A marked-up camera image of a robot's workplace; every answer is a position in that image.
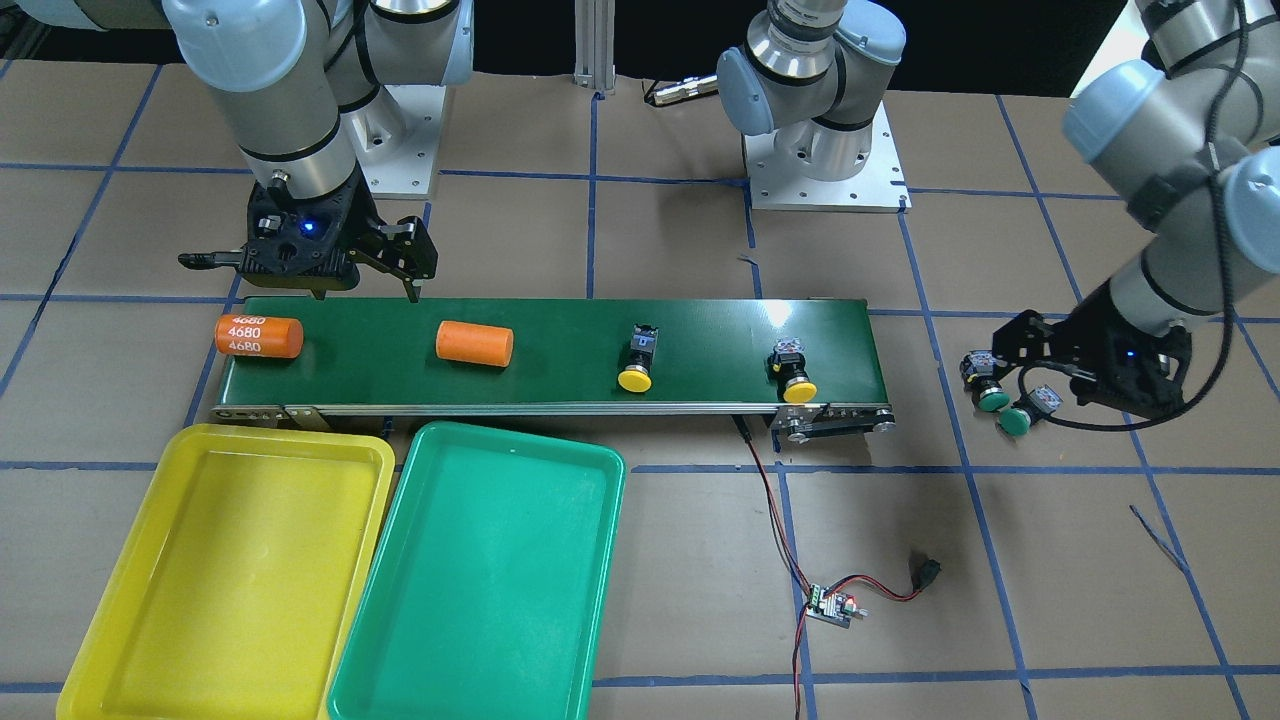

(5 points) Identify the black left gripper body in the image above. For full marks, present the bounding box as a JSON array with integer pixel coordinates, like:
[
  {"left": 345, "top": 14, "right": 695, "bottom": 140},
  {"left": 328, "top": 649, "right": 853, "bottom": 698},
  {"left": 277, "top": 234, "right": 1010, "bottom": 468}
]
[{"left": 992, "top": 290, "right": 1192, "bottom": 416}]

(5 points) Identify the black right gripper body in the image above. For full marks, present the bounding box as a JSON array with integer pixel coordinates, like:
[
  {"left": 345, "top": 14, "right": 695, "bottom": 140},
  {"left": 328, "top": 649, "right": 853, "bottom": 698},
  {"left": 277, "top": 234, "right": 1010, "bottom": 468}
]
[{"left": 178, "top": 176, "right": 387, "bottom": 297}]

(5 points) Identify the orange cylinder marked 4680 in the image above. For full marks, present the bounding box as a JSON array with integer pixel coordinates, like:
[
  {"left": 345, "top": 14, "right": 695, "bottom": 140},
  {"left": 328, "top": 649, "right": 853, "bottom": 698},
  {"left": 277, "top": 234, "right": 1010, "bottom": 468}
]
[{"left": 214, "top": 314, "right": 305, "bottom": 359}]

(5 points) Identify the plain orange cylinder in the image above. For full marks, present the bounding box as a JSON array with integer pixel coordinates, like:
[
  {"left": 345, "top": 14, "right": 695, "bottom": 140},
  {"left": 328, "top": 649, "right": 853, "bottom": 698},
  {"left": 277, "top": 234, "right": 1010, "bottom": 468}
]
[{"left": 434, "top": 320, "right": 515, "bottom": 368}]

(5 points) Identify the green push button switch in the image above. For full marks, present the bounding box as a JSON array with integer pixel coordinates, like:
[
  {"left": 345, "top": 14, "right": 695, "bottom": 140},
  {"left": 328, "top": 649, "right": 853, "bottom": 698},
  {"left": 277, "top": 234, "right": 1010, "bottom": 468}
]
[{"left": 959, "top": 348, "right": 1011, "bottom": 413}]

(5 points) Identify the yellow push button switch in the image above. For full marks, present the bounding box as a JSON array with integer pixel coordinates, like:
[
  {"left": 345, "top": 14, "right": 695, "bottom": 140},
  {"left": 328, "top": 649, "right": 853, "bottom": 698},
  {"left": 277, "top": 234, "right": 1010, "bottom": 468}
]
[{"left": 616, "top": 324, "right": 659, "bottom": 395}]

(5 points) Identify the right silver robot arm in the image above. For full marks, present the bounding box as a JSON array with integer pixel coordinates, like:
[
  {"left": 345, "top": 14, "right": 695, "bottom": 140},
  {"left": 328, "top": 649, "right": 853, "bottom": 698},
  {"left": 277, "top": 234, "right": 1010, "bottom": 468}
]
[{"left": 20, "top": 1, "right": 474, "bottom": 302}]

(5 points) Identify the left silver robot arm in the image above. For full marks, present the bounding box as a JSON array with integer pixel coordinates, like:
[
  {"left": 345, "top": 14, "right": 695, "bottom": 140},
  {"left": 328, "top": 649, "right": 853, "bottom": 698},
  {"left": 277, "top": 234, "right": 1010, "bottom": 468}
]
[{"left": 716, "top": 1, "right": 1277, "bottom": 434}]

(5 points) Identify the green conveyor belt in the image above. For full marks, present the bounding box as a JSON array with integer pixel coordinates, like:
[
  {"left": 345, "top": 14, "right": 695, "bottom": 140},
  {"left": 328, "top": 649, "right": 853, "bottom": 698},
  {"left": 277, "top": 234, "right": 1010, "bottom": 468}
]
[{"left": 212, "top": 296, "right": 895, "bottom": 442}]

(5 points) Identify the black plug connector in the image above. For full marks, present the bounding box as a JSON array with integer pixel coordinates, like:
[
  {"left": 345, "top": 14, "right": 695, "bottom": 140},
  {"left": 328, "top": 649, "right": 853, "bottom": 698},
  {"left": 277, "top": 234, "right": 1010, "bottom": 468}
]
[{"left": 911, "top": 559, "right": 942, "bottom": 593}]

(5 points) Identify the green plastic tray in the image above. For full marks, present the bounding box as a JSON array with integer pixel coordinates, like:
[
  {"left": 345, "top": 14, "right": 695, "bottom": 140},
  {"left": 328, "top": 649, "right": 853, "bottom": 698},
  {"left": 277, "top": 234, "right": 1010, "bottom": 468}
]
[{"left": 328, "top": 421, "right": 626, "bottom": 719}]

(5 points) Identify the yellow plastic tray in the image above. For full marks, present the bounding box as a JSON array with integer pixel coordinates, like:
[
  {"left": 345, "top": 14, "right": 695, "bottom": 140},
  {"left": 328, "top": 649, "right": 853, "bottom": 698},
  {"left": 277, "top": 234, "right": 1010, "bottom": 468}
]
[{"left": 56, "top": 424, "right": 396, "bottom": 719}]

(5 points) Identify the small motor controller board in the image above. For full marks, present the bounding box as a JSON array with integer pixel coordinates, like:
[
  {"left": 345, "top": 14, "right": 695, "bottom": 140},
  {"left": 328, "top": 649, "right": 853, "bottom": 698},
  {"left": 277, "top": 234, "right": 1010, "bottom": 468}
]
[{"left": 804, "top": 584, "right": 868, "bottom": 629}]

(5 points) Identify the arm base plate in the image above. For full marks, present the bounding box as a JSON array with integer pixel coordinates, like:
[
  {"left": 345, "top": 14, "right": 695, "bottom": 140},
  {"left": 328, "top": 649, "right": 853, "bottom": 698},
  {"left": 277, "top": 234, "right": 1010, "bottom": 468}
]
[
  {"left": 340, "top": 85, "right": 449, "bottom": 201},
  {"left": 742, "top": 104, "right": 913, "bottom": 213}
]

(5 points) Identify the aluminium frame post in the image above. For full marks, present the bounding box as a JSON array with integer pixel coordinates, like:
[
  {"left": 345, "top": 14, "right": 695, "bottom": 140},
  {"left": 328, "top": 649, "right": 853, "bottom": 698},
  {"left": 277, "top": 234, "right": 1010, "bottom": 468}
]
[{"left": 573, "top": 0, "right": 616, "bottom": 96}]

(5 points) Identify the red black power cable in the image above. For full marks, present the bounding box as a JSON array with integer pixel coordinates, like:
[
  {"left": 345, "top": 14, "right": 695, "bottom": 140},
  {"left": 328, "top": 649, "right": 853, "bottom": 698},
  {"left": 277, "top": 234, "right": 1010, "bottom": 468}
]
[{"left": 730, "top": 415, "right": 925, "bottom": 720}]

